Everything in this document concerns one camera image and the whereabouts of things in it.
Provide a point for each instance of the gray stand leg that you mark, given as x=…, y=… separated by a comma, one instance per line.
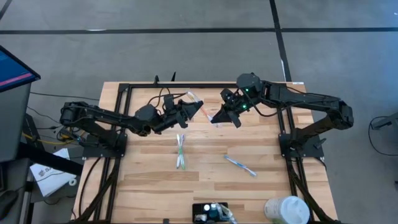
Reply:
x=385, y=122

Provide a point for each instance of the white wipes canister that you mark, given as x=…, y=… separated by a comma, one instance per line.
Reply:
x=289, y=210

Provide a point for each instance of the white paper sheet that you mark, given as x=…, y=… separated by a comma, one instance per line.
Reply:
x=49, y=174

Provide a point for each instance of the blue toothbrush in clear wrap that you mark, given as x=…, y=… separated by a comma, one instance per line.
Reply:
x=239, y=165

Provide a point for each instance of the black table frame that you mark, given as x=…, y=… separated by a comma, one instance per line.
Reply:
x=202, y=85

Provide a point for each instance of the black chair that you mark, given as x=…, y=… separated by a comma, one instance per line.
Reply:
x=7, y=202

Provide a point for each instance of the mouthwash bottle with green label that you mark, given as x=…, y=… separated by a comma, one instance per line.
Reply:
x=206, y=207

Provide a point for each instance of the green toothbrush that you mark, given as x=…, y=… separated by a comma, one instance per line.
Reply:
x=222, y=211
x=178, y=152

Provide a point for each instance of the white tape roll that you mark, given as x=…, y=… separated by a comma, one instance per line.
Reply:
x=70, y=181

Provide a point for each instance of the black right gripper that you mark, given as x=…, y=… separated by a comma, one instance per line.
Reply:
x=234, y=101

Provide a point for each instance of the blue mouthwash bottle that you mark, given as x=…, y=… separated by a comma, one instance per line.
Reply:
x=214, y=214

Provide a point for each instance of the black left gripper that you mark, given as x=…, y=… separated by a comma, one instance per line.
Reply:
x=171, y=118

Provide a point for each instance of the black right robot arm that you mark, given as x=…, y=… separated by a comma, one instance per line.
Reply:
x=304, y=99

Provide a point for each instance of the black desk beam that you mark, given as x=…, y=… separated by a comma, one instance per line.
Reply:
x=46, y=157

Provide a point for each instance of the gray cabinet with blue top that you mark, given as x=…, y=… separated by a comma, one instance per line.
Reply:
x=12, y=109

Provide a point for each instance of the white label sticker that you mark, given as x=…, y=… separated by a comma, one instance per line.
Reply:
x=297, y=83

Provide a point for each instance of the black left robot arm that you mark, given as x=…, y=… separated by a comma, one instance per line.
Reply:
x=102, y=116

